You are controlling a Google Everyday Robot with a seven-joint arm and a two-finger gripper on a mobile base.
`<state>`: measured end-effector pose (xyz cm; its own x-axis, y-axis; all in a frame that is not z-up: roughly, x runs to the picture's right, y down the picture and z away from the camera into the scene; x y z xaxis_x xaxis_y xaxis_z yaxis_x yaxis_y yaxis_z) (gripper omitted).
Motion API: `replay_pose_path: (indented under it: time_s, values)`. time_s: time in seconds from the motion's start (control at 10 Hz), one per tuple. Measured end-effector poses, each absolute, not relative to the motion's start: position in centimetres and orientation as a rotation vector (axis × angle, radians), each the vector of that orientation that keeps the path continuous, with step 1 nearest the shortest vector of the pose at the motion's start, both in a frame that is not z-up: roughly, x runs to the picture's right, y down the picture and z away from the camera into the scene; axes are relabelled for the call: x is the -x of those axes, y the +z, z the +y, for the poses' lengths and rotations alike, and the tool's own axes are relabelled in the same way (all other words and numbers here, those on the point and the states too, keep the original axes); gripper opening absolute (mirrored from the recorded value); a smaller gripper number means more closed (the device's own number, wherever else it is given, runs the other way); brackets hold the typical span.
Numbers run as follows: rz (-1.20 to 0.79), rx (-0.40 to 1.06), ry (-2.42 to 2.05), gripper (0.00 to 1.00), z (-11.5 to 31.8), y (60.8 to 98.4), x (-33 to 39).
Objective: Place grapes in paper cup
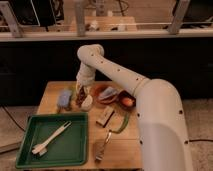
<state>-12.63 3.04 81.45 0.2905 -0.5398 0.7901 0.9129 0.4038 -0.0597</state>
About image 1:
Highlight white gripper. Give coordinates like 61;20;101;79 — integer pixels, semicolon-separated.
76;63;96;86

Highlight dark grape bunch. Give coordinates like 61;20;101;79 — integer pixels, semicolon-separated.
76;86;87;107

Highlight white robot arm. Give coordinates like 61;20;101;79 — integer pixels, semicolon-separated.
77;44;193;171

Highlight white paper cup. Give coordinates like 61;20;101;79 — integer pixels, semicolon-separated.
81;95;93;111

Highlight orange bowl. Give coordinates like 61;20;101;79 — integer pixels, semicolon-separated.
93;84;118;104

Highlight grey cloth in bowl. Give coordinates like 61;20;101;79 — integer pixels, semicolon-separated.
98;86;118;100

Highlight blue grey sponge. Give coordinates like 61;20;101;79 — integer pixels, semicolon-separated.
57;89;72;108

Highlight dark brown bowl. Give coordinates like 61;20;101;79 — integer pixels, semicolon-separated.
118;91;136;110

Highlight wooden block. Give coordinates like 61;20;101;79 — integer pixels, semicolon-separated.
96;106;115;127

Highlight orange fruit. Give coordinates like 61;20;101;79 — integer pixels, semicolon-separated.
122;97;134;107

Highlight green bean pod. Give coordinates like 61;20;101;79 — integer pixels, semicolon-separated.
110;113;130;134

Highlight wooden table board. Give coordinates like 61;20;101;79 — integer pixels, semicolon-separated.
37;81;142;170

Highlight green plastic tray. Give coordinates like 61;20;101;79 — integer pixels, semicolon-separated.
15;112;89;169

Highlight white plastic fork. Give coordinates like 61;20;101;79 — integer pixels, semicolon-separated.
32;121;72;156

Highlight metal frame rail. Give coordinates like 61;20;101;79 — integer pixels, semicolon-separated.
0;0;213;42

